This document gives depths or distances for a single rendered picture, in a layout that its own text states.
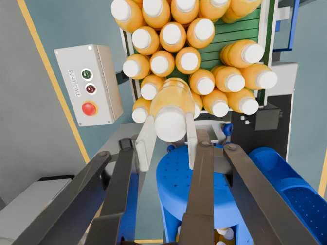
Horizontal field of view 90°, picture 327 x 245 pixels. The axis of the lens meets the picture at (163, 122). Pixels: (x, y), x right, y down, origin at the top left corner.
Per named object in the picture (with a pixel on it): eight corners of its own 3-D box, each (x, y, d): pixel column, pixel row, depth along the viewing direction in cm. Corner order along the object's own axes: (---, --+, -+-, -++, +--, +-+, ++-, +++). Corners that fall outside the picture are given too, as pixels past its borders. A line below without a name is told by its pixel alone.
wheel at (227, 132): (222, 136, 56) (228, 138, 55) (223, 125, 55) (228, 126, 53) (228, 131, 59) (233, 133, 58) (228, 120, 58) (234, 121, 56)
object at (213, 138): (184, 131, 62) (185, 148, 51) (183, 126, 61) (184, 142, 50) (211, 130, 61) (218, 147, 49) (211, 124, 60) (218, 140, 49)
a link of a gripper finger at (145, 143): (148, 171, 14) (140, 172, 15) (156, 136, 21) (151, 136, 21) (143, 142, 13) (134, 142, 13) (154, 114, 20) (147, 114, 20)
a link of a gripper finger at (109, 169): (135, 178, 13) (98, 180, 13) (145, 146, 17) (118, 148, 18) (131, 162, 12) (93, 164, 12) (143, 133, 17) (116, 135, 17)
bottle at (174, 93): (155, 102, 38) (136, 140, 21) (163, 72, 36) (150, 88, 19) (184, 111, 39) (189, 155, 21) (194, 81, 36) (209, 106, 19)
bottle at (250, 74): (230, 61, 55) (253, 64, 37) (252, 61, 54) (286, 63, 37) (227, 83, 57) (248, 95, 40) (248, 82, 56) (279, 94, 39)
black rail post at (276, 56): (258, 61, 53) (271, 62, 46) (259, 52, 52) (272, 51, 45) (265, 61, 53) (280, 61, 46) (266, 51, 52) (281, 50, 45)
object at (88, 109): (85, 115, 44) (83, 116, 43) (81, 102, 43) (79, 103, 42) (98, 113, 44) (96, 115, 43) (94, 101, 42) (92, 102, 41)
